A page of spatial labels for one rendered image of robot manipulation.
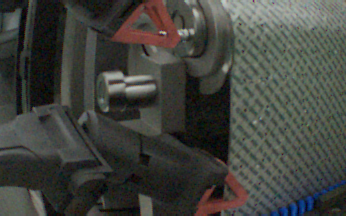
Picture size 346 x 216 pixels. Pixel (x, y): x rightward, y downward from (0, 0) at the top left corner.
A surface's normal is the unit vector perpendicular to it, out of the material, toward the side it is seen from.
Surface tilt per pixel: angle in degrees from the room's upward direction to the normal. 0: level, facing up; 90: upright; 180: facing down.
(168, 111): 90
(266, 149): 91
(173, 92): 90
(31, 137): 36
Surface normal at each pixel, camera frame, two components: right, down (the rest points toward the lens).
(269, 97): 0.42, 0.28
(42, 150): 0.53, -0.69
